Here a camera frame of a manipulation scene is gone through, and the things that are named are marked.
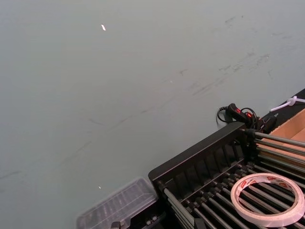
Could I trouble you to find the roll of white tape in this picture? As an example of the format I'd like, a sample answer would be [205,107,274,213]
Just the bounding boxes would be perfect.
[230,173,305,228]

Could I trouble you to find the black rack with steel bars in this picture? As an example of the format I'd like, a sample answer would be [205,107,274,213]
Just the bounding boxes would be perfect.
[148,122,305,229]

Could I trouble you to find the clear plastic case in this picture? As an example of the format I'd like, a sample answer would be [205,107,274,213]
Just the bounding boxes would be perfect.
[76,177,158,229]

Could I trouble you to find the shallow brown cardboard tray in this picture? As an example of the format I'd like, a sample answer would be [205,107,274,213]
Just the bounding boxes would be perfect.
[270,108,305,144]

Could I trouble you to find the plain pale wall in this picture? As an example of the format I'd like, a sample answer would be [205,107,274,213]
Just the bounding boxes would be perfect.
[0,0,305,229]

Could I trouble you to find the black corded tool red switch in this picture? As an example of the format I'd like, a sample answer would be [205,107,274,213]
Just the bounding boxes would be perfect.
[216,103,279,134]

